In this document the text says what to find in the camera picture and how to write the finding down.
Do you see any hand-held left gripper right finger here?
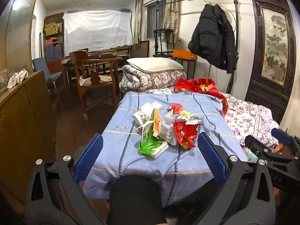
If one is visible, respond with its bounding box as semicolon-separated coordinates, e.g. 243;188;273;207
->
197;132;276;225

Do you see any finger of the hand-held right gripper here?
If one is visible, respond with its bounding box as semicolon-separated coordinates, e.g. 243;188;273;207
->
244;135;300;163
271;128;300;156

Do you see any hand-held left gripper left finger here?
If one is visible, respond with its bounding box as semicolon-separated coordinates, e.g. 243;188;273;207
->
25;133;105;225

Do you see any red snack packet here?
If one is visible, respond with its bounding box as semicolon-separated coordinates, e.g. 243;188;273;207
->
173;114;204;150

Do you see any clear plastic bag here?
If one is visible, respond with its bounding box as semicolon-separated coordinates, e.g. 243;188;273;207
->
160;112;178;146

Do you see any green packet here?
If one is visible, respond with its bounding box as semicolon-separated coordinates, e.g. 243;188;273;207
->
138;122;169;158

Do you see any red and yellow tassel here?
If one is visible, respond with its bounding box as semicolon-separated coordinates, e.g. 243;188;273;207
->
167;103;191;118

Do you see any orange packet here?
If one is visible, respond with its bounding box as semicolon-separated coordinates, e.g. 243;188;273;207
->
152;108;163;139

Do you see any white printed paper cup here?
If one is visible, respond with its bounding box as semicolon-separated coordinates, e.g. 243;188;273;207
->
133;102;155;126

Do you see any blue checked bedsheet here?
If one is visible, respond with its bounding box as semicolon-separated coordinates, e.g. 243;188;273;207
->
83;91;249;208

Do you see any purple floral quilt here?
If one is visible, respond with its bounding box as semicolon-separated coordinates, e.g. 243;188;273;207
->
220;93;280;150

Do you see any person's black trouser leg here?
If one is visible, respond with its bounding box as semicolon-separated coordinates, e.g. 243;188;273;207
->
106;175;167;225

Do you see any red blanket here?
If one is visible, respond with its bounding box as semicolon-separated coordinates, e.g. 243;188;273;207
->
173;77;229;115

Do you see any wooden cabinet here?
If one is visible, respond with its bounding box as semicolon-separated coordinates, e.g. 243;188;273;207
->
0;70;58;204

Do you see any wooden armchair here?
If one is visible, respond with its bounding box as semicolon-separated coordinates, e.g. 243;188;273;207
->
69;50;123;113

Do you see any white chair cushion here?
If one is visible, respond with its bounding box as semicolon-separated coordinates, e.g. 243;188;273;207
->
79;74;113;86

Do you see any folded floral quilt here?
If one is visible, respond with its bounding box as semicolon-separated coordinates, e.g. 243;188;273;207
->
119;65;188;92

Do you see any blue chair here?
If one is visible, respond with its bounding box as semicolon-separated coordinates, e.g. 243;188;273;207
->
32;57;63;92

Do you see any orange box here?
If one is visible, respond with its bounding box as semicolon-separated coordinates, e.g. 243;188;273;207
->
172;49;198;61

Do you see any beige cloth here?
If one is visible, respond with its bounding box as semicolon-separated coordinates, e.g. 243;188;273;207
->
7;70;29;90

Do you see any cream pillow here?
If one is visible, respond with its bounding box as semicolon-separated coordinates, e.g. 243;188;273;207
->
127;57;184;74

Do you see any black jacket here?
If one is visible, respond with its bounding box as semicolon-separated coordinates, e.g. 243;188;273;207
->
188;4;237;74

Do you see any shelf with boxes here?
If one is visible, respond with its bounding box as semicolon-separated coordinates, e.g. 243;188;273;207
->
43;12;65;64

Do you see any standing electric fan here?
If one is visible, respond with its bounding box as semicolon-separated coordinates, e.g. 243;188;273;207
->
221;6;235;25

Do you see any black round stand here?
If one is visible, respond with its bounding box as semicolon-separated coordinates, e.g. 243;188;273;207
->
153;28;176;58

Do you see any glass partition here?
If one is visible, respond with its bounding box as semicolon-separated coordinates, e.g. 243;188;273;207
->
0;0;43;92

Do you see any checked curtain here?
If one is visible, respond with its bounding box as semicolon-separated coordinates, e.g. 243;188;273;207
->
133;0;144;45
163;0;181;44

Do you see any window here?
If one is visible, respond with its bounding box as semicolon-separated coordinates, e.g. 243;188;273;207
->
145;0;167;41

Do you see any leaning picture frame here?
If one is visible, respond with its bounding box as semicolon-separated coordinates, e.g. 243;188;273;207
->
140;40;150;58

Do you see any black metal bed frame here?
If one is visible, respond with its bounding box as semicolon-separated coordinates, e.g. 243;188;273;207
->
156;0;240;94

